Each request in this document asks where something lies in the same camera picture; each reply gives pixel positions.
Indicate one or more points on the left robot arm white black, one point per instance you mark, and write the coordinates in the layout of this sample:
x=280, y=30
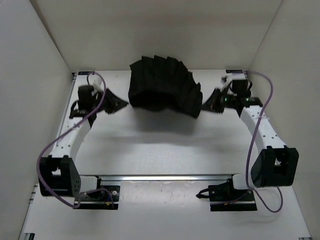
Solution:
x=57, y=172

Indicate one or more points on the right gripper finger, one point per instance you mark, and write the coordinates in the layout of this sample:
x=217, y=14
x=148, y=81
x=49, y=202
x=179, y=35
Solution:
x=208, y=105
x=216, y=93

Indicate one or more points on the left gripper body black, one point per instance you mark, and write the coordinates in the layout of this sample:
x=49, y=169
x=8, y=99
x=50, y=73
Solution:
x=106, y=102

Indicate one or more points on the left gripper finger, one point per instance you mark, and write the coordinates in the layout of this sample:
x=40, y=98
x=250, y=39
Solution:
x=114, y=101
x=113, y=109

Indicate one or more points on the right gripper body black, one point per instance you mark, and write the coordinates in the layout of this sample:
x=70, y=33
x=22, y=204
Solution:
x=222, y=101

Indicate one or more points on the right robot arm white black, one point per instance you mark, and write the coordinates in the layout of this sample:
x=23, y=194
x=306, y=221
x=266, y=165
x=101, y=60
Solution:
x=276, y=163

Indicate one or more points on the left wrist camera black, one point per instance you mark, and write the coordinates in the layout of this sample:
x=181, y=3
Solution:
x=86, y=97

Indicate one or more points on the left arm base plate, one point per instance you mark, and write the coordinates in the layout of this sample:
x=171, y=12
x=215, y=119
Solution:
x=98, y=194

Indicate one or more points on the black pleated skirt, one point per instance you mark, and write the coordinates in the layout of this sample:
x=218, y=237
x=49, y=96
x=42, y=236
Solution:
x=158, y=83

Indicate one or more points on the right blue table label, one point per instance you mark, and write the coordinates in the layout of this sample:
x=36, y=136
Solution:
x=234, y=71

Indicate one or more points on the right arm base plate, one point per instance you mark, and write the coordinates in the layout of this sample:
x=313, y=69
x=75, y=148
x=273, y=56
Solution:
x=225, y=198

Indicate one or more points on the aluminium rail front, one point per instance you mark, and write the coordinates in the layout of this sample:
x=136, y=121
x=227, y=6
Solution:
x=167, y=177

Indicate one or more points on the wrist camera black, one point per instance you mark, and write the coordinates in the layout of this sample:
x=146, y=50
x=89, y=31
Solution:
x=86, y=97
x=242, y=87

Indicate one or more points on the left blue table label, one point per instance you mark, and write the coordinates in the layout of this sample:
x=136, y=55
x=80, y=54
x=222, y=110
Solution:
x=85, y=73

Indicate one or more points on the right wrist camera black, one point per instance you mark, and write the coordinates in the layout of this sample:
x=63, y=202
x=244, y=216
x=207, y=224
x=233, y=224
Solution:
x=242, y=87

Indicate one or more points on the blue table label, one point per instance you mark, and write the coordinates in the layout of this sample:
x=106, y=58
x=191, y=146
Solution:
x=85, y=73
x=234, y=71

